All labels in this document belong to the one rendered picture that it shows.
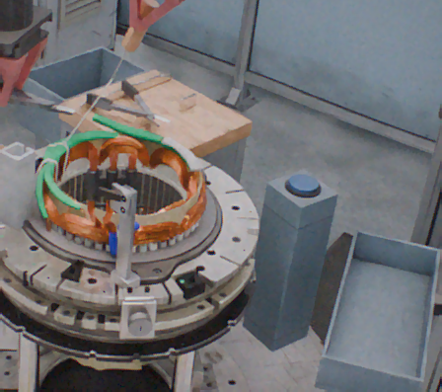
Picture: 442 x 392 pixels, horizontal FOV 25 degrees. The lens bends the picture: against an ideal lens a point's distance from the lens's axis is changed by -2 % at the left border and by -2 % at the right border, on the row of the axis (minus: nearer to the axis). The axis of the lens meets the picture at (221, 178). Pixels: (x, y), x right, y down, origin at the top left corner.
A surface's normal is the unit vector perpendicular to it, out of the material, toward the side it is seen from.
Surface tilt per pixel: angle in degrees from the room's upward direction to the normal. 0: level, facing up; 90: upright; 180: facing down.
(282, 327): 90
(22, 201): 90
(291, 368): 0
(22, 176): 90
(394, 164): 0
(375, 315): 0
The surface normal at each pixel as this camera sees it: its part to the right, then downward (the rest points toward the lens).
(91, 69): 0.74, 0.43
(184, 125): 0.12, -0.84
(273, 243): -0.77, 0.25
